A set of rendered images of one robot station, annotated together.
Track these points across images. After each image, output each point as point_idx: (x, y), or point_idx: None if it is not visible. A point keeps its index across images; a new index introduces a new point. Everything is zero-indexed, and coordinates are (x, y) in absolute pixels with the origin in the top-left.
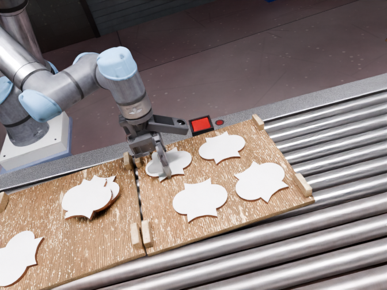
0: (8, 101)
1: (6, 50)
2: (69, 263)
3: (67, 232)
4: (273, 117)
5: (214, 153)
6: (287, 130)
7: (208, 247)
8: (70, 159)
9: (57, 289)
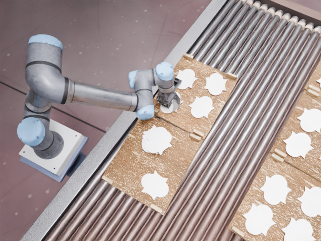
0: (46, 132)
1: (119, 96)
2: (180, 167)
3: (162, 160)
4: (187, 49)
5: (186, 84)
6: (201, 53)
7: (219, 121)
8: (106, 137)
9: (184, 178)
